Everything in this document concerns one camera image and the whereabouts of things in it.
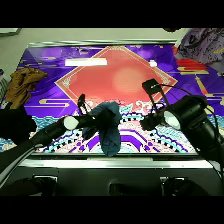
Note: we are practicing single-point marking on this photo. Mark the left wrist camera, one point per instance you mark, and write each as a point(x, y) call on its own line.
point(81, 100)

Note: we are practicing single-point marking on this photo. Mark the blue pants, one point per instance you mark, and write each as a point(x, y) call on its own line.
point(110, 133)

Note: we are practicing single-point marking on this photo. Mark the silver frame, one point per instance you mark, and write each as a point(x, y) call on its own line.
point(110, 163)

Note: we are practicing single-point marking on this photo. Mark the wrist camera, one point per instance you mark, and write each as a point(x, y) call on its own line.
point(151, 86)
point(81, 100)

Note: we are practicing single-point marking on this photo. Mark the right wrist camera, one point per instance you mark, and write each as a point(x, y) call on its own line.
point(151, 86)

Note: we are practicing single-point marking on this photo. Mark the brown garment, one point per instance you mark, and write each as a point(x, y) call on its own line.
point(21, 86)

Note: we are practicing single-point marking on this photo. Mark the black garment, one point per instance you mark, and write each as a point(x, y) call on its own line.
point(15, 125)

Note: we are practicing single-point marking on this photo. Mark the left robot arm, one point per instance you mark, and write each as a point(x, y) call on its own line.
point(50, 132)

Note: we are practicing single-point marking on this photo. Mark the purple patterned garment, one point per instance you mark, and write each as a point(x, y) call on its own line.
point(203, 45)

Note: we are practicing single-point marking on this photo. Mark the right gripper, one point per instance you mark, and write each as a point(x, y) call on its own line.
point(150, 122)

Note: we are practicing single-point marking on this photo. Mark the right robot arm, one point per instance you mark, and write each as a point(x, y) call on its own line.
point(196, 123)

